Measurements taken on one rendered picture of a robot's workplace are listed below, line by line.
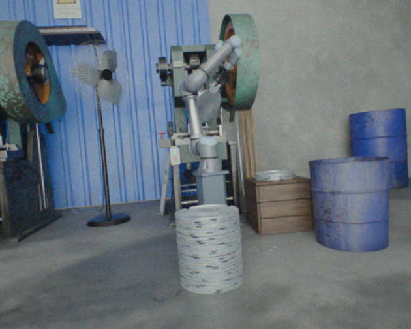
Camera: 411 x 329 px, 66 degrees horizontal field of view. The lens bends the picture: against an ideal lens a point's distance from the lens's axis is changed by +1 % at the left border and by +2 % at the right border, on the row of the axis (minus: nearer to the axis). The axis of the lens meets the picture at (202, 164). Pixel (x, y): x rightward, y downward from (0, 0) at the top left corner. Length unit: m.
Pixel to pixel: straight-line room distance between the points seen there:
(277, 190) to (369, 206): 0.58
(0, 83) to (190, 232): 1.90
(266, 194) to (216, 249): 0.88
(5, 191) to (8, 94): 0.72
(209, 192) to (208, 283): 0.74
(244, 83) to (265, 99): 1.63
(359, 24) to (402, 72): 0.87
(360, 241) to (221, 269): 0.83
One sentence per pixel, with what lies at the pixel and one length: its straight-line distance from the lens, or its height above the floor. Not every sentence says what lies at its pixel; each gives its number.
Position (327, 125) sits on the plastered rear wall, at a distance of 4.52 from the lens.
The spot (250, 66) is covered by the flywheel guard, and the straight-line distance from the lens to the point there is 2.60.
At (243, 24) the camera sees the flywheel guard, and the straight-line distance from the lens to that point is 2.73.
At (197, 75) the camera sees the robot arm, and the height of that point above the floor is 1.07.
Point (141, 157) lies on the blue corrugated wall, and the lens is 3.95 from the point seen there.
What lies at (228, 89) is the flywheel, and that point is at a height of 1.16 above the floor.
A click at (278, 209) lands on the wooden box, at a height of 0.16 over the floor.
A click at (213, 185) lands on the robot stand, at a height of 0.37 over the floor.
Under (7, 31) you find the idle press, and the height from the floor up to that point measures 1.55.
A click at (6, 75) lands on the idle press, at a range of 2.74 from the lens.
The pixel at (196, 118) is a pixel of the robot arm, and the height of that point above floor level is 0.81.
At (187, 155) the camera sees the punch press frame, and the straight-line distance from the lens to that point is 2.59.
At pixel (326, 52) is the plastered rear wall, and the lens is 4.67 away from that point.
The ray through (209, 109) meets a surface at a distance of 2.55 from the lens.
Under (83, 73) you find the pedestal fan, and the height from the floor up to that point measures 1.30.
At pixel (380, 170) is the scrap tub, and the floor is 0.42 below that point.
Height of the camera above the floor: 0.61
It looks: 3 degrees down
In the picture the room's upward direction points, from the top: 4 degrees counter-clockwise
